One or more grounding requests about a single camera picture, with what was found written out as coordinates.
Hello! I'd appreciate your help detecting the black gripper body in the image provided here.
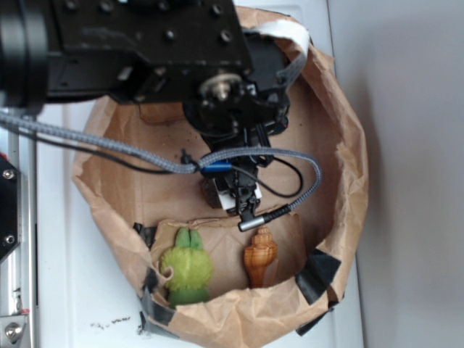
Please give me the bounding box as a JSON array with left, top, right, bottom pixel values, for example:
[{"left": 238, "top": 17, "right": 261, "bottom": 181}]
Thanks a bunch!
[{"left": 183, "top": 32, "right": 289, "bottom": 222}]

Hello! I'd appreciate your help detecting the brown rough rock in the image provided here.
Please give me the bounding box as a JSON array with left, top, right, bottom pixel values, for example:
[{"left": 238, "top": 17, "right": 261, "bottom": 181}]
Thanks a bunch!
[{"left": 200, "top": 178, "right": 222, "bottom": 209}]

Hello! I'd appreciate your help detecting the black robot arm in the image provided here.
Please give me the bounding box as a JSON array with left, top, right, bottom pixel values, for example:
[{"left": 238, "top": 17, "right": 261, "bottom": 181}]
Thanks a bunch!
[{"left": 1, "top": 1, "right": 290, "bottom": 152}]

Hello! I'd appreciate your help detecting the brown paper lined box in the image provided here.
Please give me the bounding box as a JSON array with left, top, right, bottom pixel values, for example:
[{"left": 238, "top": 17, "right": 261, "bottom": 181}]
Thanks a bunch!
[{"left": 70, "top": 4, "right": 370, "bottom": 348}]

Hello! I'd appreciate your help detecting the orange plastic seashell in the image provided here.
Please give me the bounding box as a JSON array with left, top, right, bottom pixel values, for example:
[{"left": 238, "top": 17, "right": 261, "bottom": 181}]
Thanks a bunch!
[{"left": 243, "top": 226, "right": 278, "bottom": 288}]

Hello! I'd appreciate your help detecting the green fuzzy plush toy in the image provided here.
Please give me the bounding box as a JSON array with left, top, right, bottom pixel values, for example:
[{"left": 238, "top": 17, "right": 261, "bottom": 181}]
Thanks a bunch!
[{"left": 159, "top": 227, "right": 213, "bottom": 309}]

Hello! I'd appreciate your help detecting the grey braided cable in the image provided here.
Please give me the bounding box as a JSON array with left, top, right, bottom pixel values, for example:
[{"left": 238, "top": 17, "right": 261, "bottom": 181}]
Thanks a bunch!
[{"left": 0, "top": 110, "right": 323, "bottom": 233}]

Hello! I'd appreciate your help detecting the white flat ribbon cable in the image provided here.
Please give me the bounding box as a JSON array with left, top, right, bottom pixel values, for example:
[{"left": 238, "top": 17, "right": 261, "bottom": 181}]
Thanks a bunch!
[{"left": 252, "top": 20, "right": 311, "bottom": 88}]

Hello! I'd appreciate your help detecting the black metal mount plate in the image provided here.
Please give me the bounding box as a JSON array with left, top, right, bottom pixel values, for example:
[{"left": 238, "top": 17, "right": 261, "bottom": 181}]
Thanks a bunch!
[{"left": 0, "top": 152, "right": 21, "bottom": 263}]

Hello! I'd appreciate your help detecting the aluminium frame rail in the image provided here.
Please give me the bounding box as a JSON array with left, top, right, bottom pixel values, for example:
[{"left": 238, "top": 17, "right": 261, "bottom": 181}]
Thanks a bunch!
[{"left": 1, "top": 123, "right": 40, "bottom": 347}]

